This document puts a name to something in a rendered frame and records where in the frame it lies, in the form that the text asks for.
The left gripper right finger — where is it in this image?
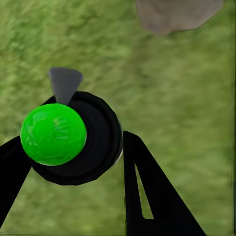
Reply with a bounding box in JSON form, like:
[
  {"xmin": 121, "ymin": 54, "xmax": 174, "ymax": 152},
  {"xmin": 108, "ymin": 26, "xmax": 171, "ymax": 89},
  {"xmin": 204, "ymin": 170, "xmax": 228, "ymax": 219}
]
[{"xmin": 123, "ymin": 131, "xmax": 206, "ymax": 236}]

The pesticide atomizer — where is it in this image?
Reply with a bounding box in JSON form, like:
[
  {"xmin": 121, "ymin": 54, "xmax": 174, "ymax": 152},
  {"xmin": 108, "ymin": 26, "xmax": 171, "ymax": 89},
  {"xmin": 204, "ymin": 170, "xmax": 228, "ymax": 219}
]
[{"xmin": 20, "ymin": 66, "xmax": 124, "ymax": 185}]

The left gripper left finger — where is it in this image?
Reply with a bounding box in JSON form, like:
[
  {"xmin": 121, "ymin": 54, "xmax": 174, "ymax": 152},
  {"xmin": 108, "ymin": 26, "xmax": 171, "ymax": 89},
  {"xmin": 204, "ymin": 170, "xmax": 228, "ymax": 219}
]
[{"xmin": 0, "ymin": 135, "xmax": 31, "ymax": 227}]

